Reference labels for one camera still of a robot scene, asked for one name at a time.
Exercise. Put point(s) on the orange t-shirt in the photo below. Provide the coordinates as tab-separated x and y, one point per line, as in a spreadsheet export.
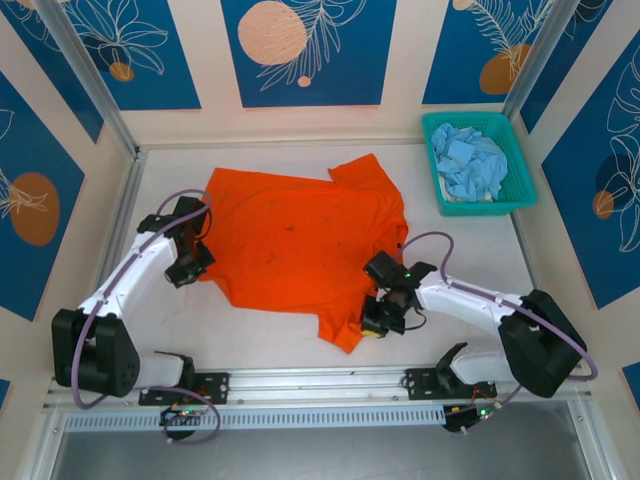
300	235

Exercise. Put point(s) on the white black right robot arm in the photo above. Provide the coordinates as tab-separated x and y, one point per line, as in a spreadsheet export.
540	350

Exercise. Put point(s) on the crumpled light blue t-shirt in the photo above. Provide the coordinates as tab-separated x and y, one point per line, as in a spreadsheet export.
470	165

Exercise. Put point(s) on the teal plastic basket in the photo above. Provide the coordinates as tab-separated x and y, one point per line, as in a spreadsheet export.
520	165

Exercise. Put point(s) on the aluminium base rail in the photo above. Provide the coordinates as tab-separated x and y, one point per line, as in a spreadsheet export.
320	382

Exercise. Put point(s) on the blue floral wall panel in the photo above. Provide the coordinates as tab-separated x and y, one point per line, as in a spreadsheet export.
30	150
590	50
450	50
350	75
60	85
575	225
165	75

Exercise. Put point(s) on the aluminium corner post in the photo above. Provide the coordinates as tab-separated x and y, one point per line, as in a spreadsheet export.
95	80
540	60

